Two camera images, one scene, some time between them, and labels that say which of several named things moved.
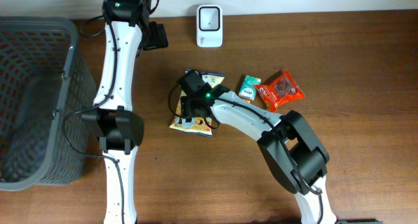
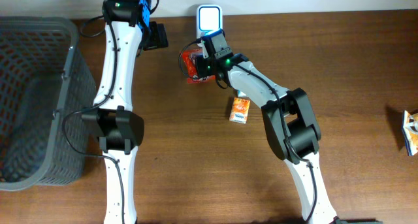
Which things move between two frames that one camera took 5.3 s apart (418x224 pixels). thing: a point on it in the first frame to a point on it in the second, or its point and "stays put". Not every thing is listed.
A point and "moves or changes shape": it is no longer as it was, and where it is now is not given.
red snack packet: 283,90 moves or changes shape
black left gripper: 159,36 stays put
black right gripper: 189,106 to 204,70
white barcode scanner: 209,26 stays put
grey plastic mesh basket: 48,103 stays put
